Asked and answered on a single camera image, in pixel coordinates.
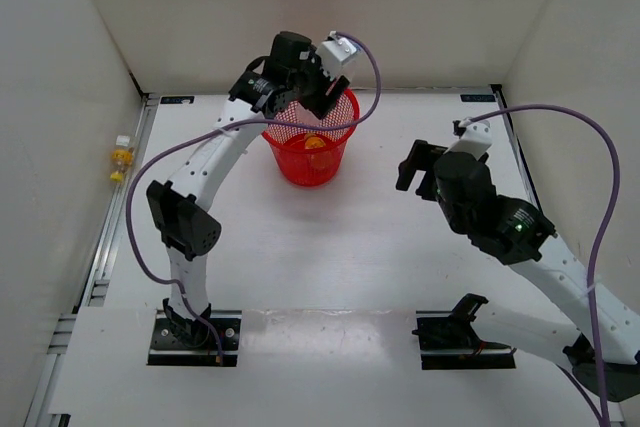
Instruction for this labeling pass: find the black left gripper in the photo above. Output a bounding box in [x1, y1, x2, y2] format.
[286, 44, 348, 120]

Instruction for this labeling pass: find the orange juice bottle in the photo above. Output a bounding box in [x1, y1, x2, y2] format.
[304, 133, 326, 150]

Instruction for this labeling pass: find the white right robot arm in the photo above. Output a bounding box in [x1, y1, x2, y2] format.
[396, 140, 639, 402]

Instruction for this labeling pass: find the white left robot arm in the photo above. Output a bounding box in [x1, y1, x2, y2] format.
[146, 31, 359, 347]

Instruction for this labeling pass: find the red plastic mesh bin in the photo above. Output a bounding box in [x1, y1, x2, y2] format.
[262, 89, 360, 187]

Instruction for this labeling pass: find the right blue corner label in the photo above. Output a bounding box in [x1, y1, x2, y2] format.
[460, 94, 495, 103]

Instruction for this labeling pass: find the blue corner label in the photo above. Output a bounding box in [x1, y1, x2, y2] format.
[159, 96, 195, 105]
[460, 94, 495, 103]

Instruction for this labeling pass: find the left blue corner label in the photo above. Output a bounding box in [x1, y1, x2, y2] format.
[159, 96, 195, 105]

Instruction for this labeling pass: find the small yellow capped bottle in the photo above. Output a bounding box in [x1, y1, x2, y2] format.
[110, 135, 135, 183]

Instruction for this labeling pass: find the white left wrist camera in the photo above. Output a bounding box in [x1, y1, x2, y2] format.
[316, 31, 362, 82]

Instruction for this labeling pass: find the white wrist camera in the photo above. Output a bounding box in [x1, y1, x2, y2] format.
[445, 118, 493, 163]
[316, 31, 362, 82]

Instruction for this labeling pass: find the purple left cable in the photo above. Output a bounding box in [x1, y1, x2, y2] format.
[124, 29, 383, 366]

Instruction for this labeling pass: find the purple cable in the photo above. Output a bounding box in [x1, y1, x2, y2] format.
[124, 29, 383, 366]
[452, 104, 621, 427]

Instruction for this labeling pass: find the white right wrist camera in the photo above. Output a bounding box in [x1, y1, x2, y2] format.
[445, 118, 493, 163]

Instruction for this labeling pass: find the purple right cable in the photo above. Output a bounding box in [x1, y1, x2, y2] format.
[452, 104, 621, 427]

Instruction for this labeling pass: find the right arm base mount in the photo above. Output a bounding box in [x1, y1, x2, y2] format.
[412, 294, 516, 371]

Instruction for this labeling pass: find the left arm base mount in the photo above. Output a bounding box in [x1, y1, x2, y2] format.
[147, 310, 242, 368]

